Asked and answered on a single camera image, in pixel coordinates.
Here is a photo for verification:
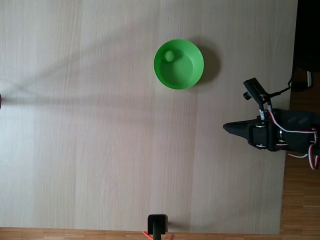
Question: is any green pompom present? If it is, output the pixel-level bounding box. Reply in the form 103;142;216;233
164;50;176;63

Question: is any green plastic bowl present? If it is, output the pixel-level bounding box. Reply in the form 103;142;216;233
153;39;205;91

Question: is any dark furniture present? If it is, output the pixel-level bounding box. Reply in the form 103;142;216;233
292;0;320;74

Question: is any red white servo wire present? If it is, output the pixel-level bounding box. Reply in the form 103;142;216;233
286;126;320;171
267;109;319;135

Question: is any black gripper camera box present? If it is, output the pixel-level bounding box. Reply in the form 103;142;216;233
242;77;270;104

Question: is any black camera cable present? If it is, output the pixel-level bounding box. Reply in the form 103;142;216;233
267;72;294;99

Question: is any black camera stand clamp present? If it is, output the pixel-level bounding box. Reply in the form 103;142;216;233
147;213;169;240

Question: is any orange cable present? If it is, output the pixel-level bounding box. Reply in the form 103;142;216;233
141;230;176;240

